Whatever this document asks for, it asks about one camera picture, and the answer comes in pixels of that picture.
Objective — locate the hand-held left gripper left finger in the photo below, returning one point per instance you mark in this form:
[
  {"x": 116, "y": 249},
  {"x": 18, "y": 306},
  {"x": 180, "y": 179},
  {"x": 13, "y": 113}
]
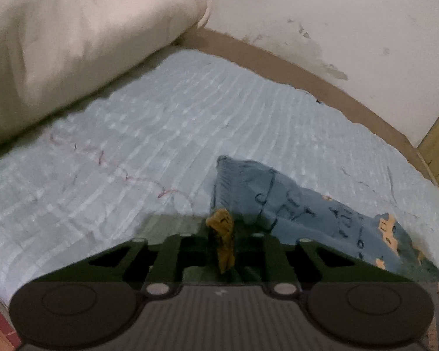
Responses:
[{"x": 205, "y": 243}]

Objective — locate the cream rolled blanket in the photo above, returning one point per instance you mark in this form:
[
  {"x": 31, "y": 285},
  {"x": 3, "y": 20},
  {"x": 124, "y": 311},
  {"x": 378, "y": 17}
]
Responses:
[{"x": 77, "y": 44}]

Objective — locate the light blue textured bed sheet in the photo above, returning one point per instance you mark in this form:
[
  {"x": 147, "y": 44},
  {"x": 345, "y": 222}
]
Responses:
[{"x": 161, "y": 135}]

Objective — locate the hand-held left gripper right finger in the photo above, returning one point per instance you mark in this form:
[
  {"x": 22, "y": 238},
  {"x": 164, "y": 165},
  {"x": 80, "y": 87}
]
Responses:
[{"x": 237, "y": 243}]

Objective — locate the blue pants with orange patches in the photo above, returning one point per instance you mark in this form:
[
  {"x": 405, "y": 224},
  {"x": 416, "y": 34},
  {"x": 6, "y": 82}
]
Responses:
[{"x": 278, "y": 197}]

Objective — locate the brown bed frame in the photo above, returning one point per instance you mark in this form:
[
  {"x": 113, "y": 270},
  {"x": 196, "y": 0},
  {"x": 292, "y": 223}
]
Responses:
[{"x": 278, "y": 62}]

